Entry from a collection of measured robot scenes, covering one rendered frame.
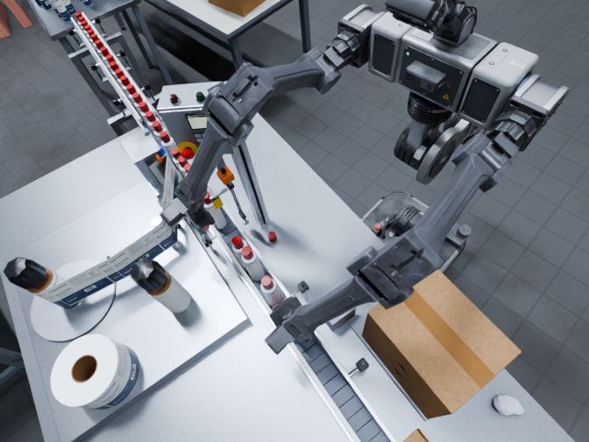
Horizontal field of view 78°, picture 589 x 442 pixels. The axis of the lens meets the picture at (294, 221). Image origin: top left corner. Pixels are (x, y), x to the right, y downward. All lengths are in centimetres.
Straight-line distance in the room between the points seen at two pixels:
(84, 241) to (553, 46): 376
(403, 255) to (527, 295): 188
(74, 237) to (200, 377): 79
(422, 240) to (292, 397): 80
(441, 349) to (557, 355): 144
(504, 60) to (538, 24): 324
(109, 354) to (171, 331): 21
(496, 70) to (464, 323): 62
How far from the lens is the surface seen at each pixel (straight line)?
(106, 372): 128
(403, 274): 65
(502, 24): 418
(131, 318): 146
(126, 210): 170
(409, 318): 105
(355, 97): 321
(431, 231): 67
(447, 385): 103
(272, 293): 115
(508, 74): 101
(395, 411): 130
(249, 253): 117
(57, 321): 160
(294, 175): 162
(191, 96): 106
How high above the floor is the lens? 211
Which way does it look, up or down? 59 degrees down
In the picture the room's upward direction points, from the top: 11 degrees counter-clockwise
